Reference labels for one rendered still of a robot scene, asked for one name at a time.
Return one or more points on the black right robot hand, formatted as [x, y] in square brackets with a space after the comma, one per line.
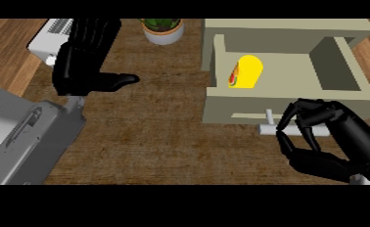
[327, 139]

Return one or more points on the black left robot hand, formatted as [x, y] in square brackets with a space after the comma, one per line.
[78, 61]

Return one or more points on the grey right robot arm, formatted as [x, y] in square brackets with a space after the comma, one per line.
[359, 179]

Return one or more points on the beige drawer front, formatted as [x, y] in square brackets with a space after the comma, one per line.
[250, 110]

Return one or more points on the beige open drawer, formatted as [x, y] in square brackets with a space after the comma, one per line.
[284, 71]

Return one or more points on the yellow cup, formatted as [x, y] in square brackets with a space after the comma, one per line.
[245, 71]

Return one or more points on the white toaster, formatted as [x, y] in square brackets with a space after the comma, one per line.
[50, 41]

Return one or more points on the potted plant in white pot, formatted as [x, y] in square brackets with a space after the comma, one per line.
[162, 30]

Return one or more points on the beige cabinet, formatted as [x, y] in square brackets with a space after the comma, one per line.
[288, 33]

